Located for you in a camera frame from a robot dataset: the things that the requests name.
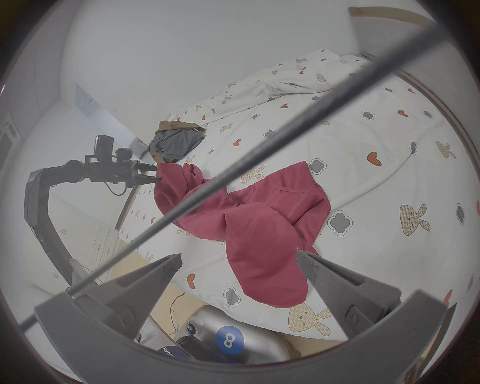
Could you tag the white cabinet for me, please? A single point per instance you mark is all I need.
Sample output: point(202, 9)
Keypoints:
point(101, 243)

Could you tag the brown garment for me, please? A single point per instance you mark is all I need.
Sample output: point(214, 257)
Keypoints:
point(176, 125)

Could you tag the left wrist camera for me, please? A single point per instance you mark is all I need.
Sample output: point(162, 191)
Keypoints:
point(104, 145)

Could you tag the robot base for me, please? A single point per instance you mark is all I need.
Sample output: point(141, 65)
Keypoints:
point(262, 341)

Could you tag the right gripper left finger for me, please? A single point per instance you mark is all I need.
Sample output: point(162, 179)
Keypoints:
point(123, 300)

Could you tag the red shirt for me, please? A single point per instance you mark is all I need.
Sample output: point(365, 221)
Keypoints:
point(262, 232)

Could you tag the white printed quilt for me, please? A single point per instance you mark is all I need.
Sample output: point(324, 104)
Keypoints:
point(262, 90)

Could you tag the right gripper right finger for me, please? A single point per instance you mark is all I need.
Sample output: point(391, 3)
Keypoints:
point(345, 296)

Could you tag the bed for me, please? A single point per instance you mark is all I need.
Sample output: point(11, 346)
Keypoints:
point(375, 180)

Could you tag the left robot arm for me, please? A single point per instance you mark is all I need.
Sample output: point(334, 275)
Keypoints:
point(35, 206)

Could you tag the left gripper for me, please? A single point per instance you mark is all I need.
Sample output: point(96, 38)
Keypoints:
point(112, 172)

